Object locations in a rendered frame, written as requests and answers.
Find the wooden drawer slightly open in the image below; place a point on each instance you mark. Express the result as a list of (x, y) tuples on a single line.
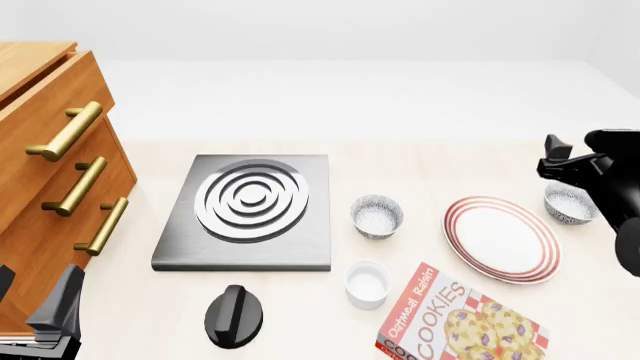
[(20, 123)]

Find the oatmeal raisin cookies box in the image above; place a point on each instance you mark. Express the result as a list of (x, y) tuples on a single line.
[(450, 318)]

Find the white plate with red rings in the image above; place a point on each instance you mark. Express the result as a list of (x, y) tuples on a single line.
[(501, 238)]

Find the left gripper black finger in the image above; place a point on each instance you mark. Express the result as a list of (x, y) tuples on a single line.
[(62, 307), (5, 281)]

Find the patterned black and white bowl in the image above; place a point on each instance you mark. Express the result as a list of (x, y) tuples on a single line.
[(376, 217), (567, 208)]

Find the flat stove plate with rings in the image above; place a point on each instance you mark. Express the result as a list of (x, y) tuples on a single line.
[(250, 247)]

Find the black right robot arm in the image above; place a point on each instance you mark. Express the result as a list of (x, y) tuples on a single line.
[(622, 198)]

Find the wooden cabinet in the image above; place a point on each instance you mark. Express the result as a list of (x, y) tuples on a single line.
[(30, 56)]

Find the small white ramekin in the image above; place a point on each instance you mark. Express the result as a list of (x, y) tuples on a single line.
[(367, 285)]

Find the round black stove knob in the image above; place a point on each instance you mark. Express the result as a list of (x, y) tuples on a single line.
[(232, 315)]

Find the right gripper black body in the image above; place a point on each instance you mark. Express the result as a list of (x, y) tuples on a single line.
[(575, 170)]

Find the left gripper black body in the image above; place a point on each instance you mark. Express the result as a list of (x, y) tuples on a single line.
[(35, 348)]

